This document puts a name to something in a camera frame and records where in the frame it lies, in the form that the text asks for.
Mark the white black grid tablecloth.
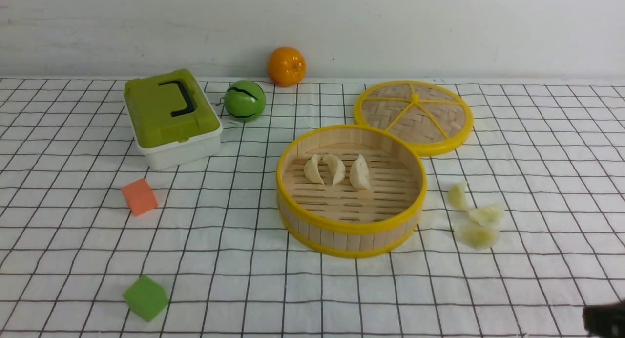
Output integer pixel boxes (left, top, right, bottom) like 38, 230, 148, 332
0, 77, 624, 338

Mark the orange foam cube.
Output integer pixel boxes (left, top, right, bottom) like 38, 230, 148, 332
121, 178, 158, 216

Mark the white dumpling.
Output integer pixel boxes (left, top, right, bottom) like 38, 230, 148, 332
322, 153, 346, 185
303, 155, 324, 185
350, 155, 371, 190

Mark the pale green dumpling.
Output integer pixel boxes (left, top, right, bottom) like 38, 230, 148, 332
447, 180, 469, 211
467, 204, 506, 229
454, 224, 500, 251

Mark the green foam cube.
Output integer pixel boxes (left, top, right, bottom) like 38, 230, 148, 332
123, 275, 169, 322

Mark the green lid white box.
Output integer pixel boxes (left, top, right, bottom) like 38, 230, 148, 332
124, 68, 223, 170

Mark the green toy watermelon ball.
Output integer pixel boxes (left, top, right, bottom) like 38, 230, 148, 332
224, 80, 266, 122

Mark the bamboo steamer tray yellow rim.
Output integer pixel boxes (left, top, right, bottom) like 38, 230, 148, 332
275, 125, 428, 258

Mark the woven bamboo steamer lid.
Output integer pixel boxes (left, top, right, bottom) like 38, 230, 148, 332
354, 80, 474, 156

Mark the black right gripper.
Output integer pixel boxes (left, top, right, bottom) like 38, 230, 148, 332
583, 300, 625, 338

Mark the orange toy fruit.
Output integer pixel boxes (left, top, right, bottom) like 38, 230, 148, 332
267, 47, 307, 88

